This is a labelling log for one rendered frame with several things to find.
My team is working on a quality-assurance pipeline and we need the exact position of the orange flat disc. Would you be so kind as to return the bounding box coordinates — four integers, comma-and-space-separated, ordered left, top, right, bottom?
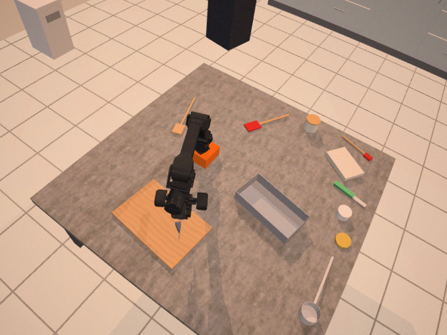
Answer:
335, 233, 351, 248

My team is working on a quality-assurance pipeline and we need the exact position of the orange spatula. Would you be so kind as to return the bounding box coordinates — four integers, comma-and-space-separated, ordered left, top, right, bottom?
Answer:
172, 98, 195, 135

